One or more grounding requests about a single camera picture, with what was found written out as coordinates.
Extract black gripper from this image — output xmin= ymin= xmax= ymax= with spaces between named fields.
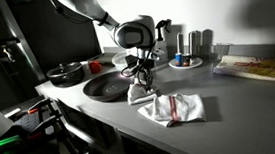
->
xmin=131 ymin=48 xmax=160 ymax=92

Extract white towel red stripe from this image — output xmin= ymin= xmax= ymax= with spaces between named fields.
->
xmin=125 ymin=79 xmax=161 ymax=107
xmin=135 ymin=90 xmax=208 ymax=131

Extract dark frying pan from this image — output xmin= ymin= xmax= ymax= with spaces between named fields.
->
xmin=80 ymin=68 xmax=137 ymax=105

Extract clear plastic container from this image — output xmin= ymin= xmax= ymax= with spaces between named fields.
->
xmin=110 ymin=49 xmax=138 ymax=71

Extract spray bottle black head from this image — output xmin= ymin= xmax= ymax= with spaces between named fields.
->
xmin=152 ymin=18 xmax=176 ymax=64

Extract small blue can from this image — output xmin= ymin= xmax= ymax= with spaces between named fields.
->
xmin=174 ymin=52 xmax=185 ymax=68

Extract small dark can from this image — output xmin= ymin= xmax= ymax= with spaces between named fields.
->
xmin=182 ymin=52 xmax=193 ymax=68

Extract metal cylinder shaker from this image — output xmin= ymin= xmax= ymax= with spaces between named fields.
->
xmin=175 ymin=32 xmax=187 ymax=56
xmin=187 ymin=30 xmax=200 ymax=58

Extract red cup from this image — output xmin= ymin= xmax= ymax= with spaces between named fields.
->
xmin=87 ymin=59 xmax=104 ymax=75

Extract small white plate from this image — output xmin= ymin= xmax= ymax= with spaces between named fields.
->
xmin=167 ymin=54 xmax=204 ymax=71

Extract black cooking pot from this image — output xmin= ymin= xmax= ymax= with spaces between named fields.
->
xmin=44 ymin=61 xmax=87 ymax=90

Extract glass lid black knob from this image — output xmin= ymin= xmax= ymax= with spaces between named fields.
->
xmin=45 ymin=60 xmax=85 ymax=80

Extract clear drinking glass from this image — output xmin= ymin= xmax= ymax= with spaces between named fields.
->
xmin=214 ymin=41 xmax=234 ymax=61

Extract black clamp orange handle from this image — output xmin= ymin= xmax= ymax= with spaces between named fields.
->
xmin=12 ymin=96 xmax=67 ymax=139

